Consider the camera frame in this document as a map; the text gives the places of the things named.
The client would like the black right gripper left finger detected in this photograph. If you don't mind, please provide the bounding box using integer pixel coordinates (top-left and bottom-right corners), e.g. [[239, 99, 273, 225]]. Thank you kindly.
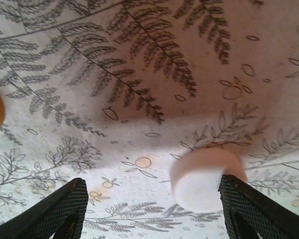
[[0, 177, 90, 239]]

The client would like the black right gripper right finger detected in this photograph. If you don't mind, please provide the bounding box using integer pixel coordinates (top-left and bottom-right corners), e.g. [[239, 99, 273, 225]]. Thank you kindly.
[[218, 174, 299, 239]]

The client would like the wide white bottle cap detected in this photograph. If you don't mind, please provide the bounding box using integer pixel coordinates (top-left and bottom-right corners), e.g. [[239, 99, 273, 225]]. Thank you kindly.
[[169, 144, 247, 214]]

